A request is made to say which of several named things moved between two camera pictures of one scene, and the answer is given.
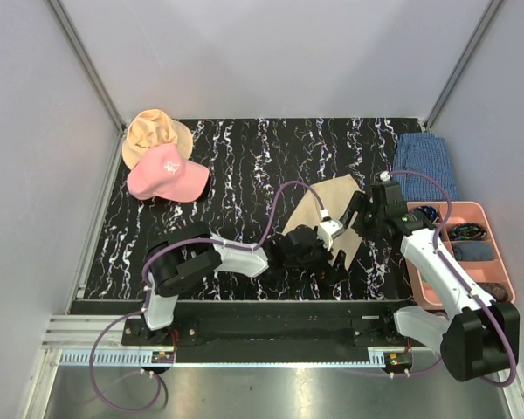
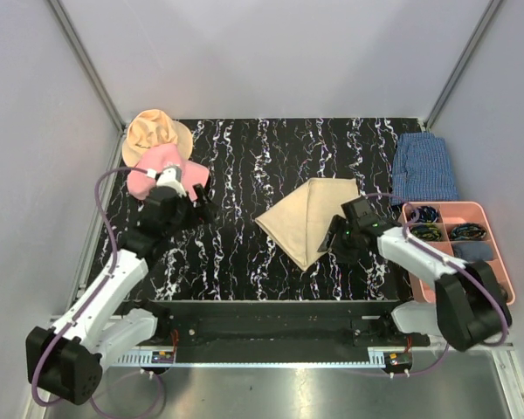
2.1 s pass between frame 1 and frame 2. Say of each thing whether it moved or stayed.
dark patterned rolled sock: stayed
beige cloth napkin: moved
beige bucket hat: stayed
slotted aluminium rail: stayed
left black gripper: moved
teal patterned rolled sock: stayed
